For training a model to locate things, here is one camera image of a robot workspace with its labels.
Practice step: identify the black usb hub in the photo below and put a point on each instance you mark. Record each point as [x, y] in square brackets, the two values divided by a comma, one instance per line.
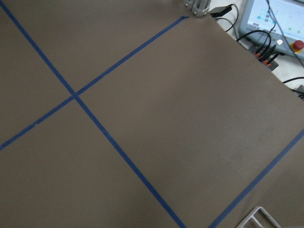
[265, 56]

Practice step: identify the robot teach pendant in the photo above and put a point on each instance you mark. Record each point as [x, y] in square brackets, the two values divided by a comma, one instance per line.
[284, 19]

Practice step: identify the aluminium profile post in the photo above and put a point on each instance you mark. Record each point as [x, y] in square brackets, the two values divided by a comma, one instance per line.
[198, 7]

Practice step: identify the white wire cup rack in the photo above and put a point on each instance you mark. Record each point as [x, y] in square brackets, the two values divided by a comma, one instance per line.
[258, 217]

